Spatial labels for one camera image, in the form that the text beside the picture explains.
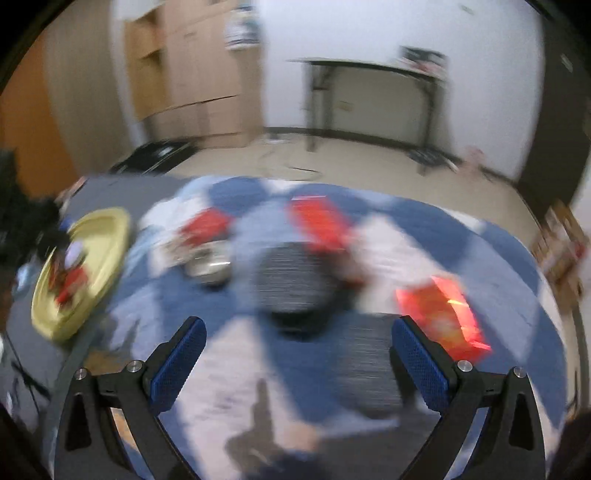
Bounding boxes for purple plush toy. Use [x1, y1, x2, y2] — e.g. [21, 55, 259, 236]
[63, 240, 87, 270]

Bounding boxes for dark red orange box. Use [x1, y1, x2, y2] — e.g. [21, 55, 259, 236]
[48, 255, 88, 309]

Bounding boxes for black foam puck front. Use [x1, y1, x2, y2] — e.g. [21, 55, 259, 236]
[335, 313, 404, 419]

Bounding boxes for black foam puck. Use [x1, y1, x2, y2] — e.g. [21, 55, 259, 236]
[335, 313, 404, 419]
[254, 242, 344, 338]

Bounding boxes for red cigarette carton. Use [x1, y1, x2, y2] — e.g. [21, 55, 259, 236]
[394, 276, 492, 363]

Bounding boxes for pink red box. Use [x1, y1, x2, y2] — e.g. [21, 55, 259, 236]
[290, 196, 350, 254]

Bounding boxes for yellow oval tray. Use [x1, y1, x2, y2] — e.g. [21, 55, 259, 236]
[31, 207, 131, 343]

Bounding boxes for blue white checkered blanket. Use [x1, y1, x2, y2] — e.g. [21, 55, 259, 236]
[55, 174, 569, 480]

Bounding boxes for silver flat tin box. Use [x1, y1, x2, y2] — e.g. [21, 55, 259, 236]
[151, 237, 193, 276]

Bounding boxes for black case on floor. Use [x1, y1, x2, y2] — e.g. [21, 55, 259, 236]
[109, 140, 197, 175]

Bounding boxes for white cloth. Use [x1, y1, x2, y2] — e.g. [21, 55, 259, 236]
[138, 196, 208, 231]

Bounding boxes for red envelope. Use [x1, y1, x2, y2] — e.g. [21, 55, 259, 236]
[179, 207, 232, 246]

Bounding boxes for black foam puck rear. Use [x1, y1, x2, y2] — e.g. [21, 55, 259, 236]
[254, 242, 344, 338]

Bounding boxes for wooden cabinet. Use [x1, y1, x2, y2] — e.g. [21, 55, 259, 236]
[123, 1, 264, 148]

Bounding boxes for dark clothes pile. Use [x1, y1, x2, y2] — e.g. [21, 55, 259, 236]
[408, 148, 459, 173]

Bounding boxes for pink bag on floor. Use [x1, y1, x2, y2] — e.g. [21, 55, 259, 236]
[462, 146, 486, 175]

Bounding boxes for black folding table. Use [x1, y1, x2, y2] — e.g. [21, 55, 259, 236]
[297, 58, 446, 155]

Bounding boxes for dark brown door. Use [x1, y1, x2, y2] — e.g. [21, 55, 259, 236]
[516, 1, 590, 221]

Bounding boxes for cardboard box by wall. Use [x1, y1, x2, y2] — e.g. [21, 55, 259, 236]
[531, 200, 590, 310]

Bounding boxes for white power strip cable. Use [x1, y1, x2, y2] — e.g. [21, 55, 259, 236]
[257, 135, 323, 182]

